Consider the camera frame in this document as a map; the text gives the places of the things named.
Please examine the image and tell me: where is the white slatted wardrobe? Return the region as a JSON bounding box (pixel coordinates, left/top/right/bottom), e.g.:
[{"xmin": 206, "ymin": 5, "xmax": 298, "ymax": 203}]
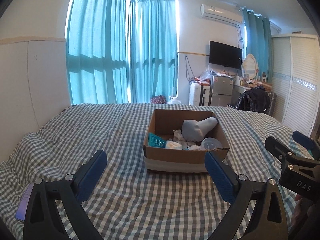
[{"xmin": 271, "ymin": 34, "xmax": 320, "ymax": 138}]

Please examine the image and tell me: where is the large white sock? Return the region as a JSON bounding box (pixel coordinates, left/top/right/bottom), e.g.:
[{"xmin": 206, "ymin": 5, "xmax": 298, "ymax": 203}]
[{"xmin": 182, "ymin": 117, "xmax": 218, "ymax": 143}]

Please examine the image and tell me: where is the wide teal curtain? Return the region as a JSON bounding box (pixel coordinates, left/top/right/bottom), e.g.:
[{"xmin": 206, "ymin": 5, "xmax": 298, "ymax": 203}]
[{"xmin": 66, "ymin": 0, "xmax": 129, "ymax": 105}]

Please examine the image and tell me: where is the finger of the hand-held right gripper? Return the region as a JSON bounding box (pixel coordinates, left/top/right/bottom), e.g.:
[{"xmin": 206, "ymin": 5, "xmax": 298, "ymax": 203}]
[
  {"xmin": 265, "ymin": 136, "xmax": 293, "ymax": 160},
  {"xmin": 293, "ymin": 131, "xmax": 317, "ymax": 158}
]

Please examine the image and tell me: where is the white suitcase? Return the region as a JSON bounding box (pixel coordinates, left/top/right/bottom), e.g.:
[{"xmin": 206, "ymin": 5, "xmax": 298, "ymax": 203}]
[{"xmin": 189, "ymin": 82, "xmax": 210, "ymax": 106}]

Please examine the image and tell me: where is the person's right hand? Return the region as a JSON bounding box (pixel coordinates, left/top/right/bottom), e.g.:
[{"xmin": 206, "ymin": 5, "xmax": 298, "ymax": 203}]
[{"xmin": 291, "ymin": 196, "xmax": 304, "ymax": 229}]

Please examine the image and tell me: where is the cardboard box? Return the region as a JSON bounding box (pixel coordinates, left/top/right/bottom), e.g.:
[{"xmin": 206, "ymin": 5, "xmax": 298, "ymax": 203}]
[{"xmin": 143, "ymin": 109, "xmax": 230, "ymax": 174}]

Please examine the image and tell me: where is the dark wall cable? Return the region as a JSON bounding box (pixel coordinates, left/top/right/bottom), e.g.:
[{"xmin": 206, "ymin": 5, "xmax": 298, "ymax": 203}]
[{"xmin": 185, "ymin": 56, "xmax": 194, "ymax": 80}]

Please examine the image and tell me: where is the silver mini fridge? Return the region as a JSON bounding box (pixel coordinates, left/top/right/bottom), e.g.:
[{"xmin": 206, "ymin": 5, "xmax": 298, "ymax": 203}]
[{"xmin": 210, "ymin": 74, "xmax": 234, "ymax": 107}]

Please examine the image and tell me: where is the clear plastic bag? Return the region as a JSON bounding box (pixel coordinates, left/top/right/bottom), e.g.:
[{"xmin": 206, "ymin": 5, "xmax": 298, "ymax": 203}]
[{"xmin": 200, "ymin": 66, "xmax": 215, "ymax": 80}]

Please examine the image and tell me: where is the white oval mirror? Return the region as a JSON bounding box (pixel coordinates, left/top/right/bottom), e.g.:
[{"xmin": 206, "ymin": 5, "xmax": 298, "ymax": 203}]
[{"xmin": 243, "ymin": 53, "xmax": 259, "ymax": 80}]

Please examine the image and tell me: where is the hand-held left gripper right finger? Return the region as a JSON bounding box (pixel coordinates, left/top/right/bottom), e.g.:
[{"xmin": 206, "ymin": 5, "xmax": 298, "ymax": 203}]
[{"xmin": 204, "ymin": 152, "xmax": 290, "ymax": 240}]

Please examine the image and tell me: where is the checkered blanket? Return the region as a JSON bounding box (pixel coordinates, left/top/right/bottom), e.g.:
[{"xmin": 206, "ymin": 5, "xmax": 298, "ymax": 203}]
[{"xmin": 0, "ymin": 102, "xmax": 320, "ymax": 240}]

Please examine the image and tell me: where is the black jacket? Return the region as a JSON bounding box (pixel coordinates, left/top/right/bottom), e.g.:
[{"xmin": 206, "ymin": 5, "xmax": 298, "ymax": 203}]
[{"xmin": 236, "ymin": 87, "xmax": 270, "ymax": 114}]

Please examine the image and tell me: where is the black wall television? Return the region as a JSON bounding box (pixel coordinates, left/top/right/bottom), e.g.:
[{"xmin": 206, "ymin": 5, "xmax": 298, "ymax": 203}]
[{"xmin": 209, "ymin": 41, "xmax": 242, "ymax": 70}]

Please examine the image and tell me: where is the clear plastic swab container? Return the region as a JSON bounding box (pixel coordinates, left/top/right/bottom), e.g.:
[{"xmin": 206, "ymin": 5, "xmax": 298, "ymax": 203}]
[{"xmin": 201, "ymin": 137, "xmax": 223, "ymax": 152}]

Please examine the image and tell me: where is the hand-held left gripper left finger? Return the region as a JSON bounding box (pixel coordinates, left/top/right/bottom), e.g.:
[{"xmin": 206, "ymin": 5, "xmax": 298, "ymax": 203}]
[{"xmin": 22, "ymin": 150, "xmax": 107, "ymax": 240}]

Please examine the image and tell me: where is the grey suitcase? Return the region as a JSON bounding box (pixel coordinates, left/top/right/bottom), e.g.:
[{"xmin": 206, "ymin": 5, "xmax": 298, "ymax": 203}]
[{"xmin": 267, "ymin": 92, "xmax": 277, "ymax": 117}]

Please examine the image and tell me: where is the white dressing table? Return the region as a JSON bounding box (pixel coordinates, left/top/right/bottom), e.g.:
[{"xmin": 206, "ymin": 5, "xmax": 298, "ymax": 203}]
[{"xmin": 233, "ymin": 84, "xmax": 253, "ymax": 105}]

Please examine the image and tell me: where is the white air conditioner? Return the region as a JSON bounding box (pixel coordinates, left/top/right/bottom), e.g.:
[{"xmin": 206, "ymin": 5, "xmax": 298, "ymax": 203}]
[{"xmin": 200, "ymin": 4, "xmax": 243, "ymax": 27}]

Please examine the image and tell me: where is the teal blister pack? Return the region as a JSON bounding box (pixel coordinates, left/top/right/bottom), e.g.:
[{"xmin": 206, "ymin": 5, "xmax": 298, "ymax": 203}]
[{"xmin": 147, "ymin": 133, "xmax": 167, "ymax": 148}]

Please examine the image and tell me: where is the narrow teal curtain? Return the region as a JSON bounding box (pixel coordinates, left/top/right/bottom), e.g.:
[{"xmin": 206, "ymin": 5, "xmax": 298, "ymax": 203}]
[{"xmin": 244, "ymin": 9, "xmax": 272, "ymax": 83}]

